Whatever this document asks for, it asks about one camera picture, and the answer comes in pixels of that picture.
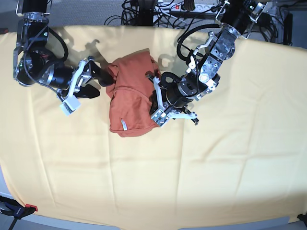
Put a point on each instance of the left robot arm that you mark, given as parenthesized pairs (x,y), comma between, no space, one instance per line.
(205,60)

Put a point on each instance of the black power adapter brick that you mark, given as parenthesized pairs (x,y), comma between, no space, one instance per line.
(264,20)

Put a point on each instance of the black central stand post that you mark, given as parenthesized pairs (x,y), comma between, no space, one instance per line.
(145,14)

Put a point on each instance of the white power strip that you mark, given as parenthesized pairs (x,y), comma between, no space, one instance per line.
(178,7)

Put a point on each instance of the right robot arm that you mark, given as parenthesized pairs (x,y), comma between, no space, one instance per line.
(40,55)

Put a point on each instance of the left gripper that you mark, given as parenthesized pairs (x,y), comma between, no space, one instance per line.
(177,91)

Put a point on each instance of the black clamp at right corner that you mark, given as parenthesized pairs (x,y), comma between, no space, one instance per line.
(303,218)

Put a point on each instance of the blue black bar clamp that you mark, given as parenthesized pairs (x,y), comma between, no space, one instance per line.
(12,208)

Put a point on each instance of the black box at right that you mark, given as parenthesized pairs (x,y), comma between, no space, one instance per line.
(287,29)

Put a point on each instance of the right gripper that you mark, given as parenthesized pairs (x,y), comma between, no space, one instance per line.
(60,77)

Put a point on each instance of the yellow table cloth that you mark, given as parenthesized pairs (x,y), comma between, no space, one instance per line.
(245,161)

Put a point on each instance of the terracotta orange T-shirt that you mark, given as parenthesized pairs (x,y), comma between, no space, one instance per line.
(130,105)

